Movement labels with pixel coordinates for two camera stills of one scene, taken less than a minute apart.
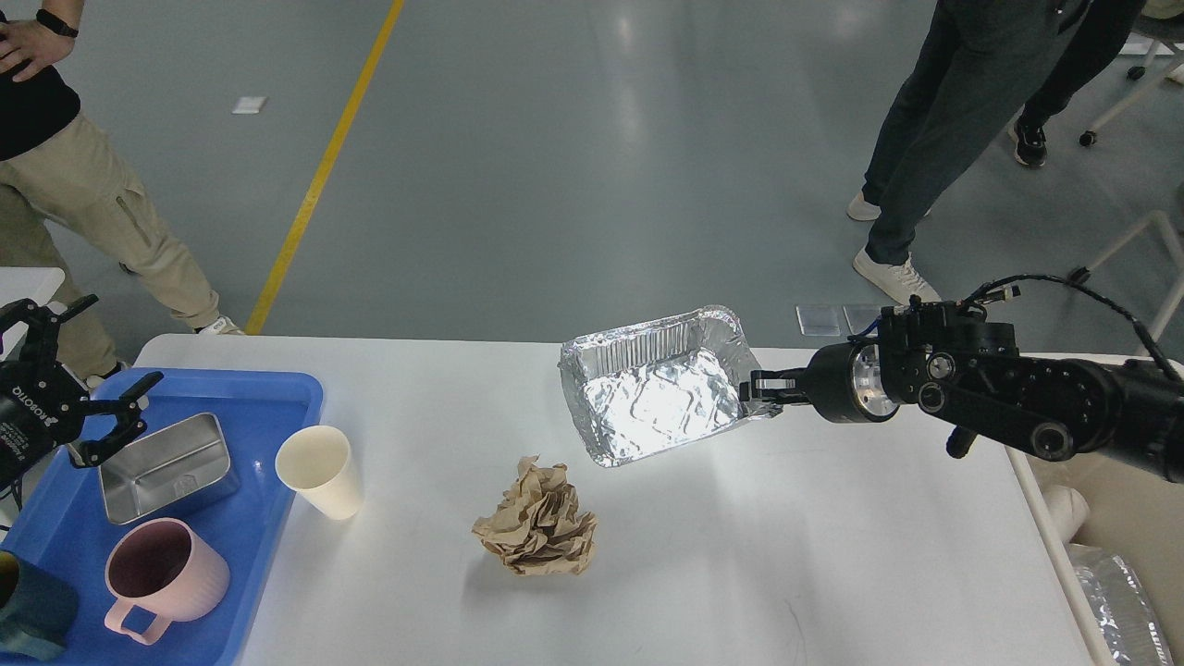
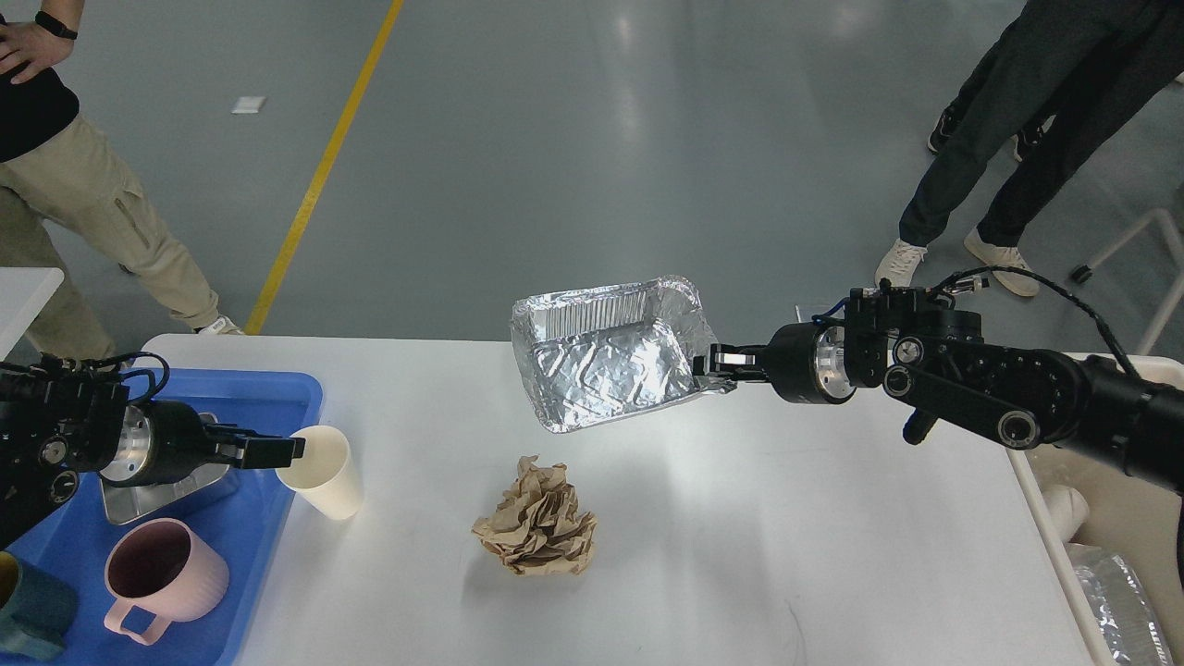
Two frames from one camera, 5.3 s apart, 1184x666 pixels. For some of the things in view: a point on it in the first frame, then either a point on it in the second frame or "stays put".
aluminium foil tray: [650, 387] to [588, 354]
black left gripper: [42, 408] to [161, 439]
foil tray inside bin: [1127, 622] stays put
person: [973, 61] to [1096, 67]
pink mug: [160, 565] stays put
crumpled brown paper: [538, 528] stays put
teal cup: [37, 610] stays put
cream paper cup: [315, 462] stays put
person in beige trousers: [55, 168] stays put
